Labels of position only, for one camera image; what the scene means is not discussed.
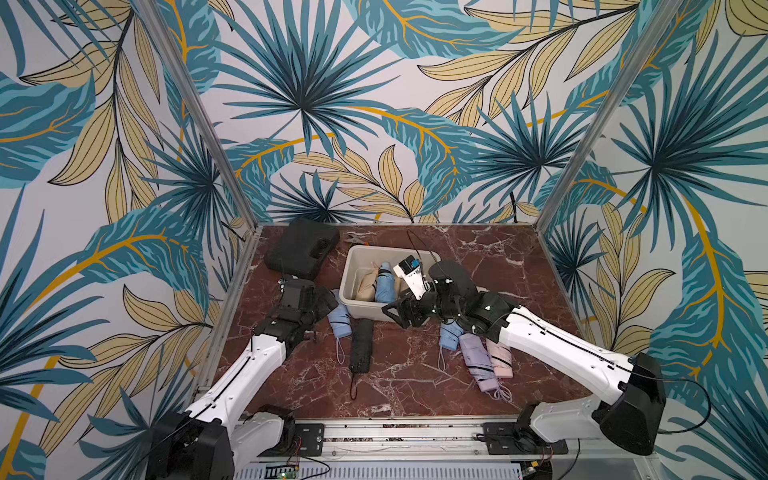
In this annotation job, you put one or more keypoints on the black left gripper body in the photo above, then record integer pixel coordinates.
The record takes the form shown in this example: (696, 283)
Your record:
(318, 308)

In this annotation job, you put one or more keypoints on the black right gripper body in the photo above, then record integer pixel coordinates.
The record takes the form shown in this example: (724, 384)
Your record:
(417, 306)

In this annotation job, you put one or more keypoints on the beige umbrella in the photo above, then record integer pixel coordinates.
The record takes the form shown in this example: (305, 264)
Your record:
(367, 285)

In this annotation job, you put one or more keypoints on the white plastic storage box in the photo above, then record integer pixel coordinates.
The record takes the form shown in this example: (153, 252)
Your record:
(367, 257)

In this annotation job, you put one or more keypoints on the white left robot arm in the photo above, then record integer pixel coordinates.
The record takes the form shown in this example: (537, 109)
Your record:
(207, 440)

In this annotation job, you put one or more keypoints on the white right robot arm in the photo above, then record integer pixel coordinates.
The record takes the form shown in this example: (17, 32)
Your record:
(627, 396)

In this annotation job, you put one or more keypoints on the light blue umbrella near box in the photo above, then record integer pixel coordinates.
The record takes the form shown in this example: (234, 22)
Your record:
(340, 323)

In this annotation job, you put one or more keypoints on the black folded umbrella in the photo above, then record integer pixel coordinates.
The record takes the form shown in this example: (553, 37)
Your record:
(361, 352)

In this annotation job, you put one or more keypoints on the light blue umbrella right side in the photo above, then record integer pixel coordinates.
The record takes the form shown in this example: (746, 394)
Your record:
(449, 336)

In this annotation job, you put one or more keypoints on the lavender folded umbrella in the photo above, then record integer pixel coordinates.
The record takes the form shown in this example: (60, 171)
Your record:
(479, 364)

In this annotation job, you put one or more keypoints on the pink folded umbrella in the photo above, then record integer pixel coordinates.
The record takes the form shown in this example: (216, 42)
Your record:
(501, 357)

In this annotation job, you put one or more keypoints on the green circuit board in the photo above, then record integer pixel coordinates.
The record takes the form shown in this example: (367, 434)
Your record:
(281, 472)

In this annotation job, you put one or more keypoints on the orange handled pliers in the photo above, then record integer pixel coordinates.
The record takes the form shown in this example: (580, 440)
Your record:
(353, 238)

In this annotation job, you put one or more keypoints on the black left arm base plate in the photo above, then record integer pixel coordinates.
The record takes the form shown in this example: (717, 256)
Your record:
(308, 439)

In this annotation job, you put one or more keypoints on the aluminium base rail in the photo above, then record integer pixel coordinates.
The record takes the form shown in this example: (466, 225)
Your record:
(446, 448)

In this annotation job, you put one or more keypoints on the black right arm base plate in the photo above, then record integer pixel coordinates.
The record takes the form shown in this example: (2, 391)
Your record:
(509, 438)

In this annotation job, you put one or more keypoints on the left aluminium corner post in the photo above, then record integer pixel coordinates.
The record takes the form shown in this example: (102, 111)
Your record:
(163, 41)

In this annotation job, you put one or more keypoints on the aluminium corner post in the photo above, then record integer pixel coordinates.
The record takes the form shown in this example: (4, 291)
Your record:
(662, 16)
(163, 41)

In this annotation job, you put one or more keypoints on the right aluminium corner post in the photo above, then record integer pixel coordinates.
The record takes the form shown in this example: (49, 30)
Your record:
(662, 16)

